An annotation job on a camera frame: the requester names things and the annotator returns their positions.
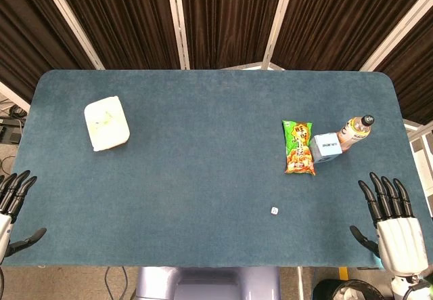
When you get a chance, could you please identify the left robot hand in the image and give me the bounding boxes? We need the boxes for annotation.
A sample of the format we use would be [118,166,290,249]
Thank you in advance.
[0,169,47,265]

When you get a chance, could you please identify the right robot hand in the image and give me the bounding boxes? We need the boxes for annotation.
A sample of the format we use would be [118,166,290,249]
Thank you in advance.
[349,171,430,277]

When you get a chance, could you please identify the black round bin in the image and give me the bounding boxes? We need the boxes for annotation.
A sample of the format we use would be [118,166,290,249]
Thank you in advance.
[311,278,390,300]

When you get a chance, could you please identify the black power strip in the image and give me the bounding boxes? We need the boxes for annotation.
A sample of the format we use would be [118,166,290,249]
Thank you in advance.
[0,116,26,144]

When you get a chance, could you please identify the white metal rack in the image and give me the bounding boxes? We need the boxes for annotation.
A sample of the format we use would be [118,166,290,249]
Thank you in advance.
[402,119,433,213]

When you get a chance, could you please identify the orange drink bottle black cap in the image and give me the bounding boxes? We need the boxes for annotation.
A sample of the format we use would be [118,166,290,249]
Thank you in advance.
[337,114,375,153]

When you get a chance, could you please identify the light blue cube box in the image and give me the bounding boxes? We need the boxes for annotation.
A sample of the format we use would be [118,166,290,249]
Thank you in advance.
[310,132,342,164]

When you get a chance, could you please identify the white plastic lunch box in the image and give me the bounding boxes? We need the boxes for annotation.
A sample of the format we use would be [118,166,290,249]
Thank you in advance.
[83,95,131,152]

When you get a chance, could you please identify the green orange snack bag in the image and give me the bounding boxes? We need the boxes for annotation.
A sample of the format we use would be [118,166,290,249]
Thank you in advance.
[282,120,317,176]

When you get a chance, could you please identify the lavender robot torso base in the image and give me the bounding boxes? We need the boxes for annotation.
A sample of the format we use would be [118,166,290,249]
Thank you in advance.
[134,265,282,300]

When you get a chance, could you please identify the blue felt table cloth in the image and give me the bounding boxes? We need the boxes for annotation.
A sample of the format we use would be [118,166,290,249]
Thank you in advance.
[0,69,433,270]

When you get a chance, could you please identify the dark brown curtain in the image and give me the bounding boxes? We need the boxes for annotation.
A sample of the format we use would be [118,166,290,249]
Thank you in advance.
[0,0,433,125]

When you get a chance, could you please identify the black floor cable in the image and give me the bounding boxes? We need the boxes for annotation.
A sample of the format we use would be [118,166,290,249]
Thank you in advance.
[104,266,136,300]

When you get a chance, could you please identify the white partition frame post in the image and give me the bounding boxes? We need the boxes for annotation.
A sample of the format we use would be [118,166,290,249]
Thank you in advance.
[36,0,106,70]
[164,0,191,70]
[262,0,298,70]
[359,0,433,73]

